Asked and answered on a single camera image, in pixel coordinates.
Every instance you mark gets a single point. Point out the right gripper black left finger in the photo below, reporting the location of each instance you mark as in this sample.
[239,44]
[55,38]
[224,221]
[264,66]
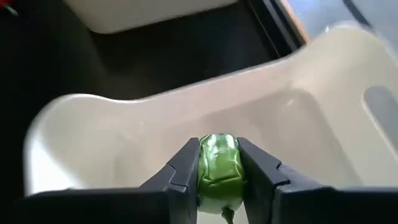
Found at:
[183,180]

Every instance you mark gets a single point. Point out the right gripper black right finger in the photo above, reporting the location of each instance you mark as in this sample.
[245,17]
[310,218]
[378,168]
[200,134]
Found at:
[261,186]

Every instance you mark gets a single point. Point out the small green pepper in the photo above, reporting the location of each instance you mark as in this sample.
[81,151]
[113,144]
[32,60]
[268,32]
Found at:
[219,174]

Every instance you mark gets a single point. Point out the white plastic basket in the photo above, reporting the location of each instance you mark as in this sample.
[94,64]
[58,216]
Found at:
[140,15]
[124,140]

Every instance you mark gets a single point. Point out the black aluminium table frame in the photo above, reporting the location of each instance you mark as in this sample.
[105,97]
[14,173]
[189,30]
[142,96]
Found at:
[273,25]

